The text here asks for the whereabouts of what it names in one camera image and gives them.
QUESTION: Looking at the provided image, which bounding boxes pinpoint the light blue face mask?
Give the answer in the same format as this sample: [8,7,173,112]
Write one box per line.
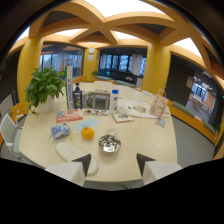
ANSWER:
[74,117,101,132]

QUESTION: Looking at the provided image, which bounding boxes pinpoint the blue plastic packet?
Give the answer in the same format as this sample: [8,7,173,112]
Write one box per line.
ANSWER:
[50,122,72,140]

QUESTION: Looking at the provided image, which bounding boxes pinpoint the orange fruit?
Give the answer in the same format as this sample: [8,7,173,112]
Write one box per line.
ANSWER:
[80,126,95,141]

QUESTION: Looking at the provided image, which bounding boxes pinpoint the small blue tag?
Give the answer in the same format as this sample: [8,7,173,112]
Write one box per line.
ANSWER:
[154,117,167,128]

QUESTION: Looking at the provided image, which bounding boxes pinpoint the shiny metal bowl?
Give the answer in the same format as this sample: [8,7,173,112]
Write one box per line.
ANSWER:
[97,134,122,154]

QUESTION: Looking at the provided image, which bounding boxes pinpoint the small illustrated card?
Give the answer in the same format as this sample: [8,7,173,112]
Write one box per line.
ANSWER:
[111,113,136,124]

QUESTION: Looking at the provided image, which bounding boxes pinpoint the flat printed strip box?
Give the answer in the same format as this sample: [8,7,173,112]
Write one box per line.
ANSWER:
[83,108,110,117]

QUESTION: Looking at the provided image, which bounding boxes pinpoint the pink paper gift bag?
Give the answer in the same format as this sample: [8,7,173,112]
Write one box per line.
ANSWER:
[148,88,170,120]

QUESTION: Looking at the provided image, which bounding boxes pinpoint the white printed tote bag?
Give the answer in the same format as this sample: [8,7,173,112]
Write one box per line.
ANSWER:
[116,98,170,120]

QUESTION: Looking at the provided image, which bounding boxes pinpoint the white office chair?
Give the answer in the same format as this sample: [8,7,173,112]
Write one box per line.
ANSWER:
[0,112,25,162]

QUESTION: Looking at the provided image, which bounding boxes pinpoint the dark blue bottle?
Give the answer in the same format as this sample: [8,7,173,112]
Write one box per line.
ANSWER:
[72,82,84,110]

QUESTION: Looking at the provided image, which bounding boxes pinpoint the white bottle blue cap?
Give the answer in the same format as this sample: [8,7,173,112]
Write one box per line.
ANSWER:
[109,89,120,115]

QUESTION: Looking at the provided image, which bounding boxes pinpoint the tall white green box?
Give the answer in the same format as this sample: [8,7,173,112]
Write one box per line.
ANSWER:
[65,65,74,111]

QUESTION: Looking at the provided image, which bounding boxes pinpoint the green potted plant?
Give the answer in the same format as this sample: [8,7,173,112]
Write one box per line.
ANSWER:
[23,66,67,115]

